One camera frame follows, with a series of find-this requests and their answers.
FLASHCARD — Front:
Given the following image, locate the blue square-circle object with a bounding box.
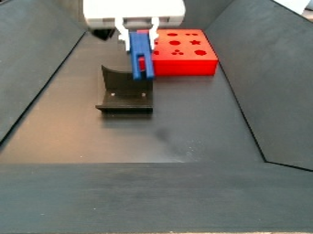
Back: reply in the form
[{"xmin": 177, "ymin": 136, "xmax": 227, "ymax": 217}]
[{"xmin": 130, "ymin": 32, "xmax": 154, "ymax": 80}]

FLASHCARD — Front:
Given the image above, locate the black L-shaped regrasp stand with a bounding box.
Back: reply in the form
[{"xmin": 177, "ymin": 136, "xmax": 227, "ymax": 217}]
[{"xmin": 95, "ymin": 66, "xmax": 153, "ymax": 112}]

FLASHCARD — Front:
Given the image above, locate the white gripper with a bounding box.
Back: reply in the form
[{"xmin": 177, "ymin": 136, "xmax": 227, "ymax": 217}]
[{"xmin": 83, "ymin": 0, "xmax": 186, "ymax": 50}]

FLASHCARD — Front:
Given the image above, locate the red shape-sorter fixture block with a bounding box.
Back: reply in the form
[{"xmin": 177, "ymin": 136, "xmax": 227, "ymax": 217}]
[{"xmin": 152, "ymin": 28, "xmax": 220, "ymax": 77}]

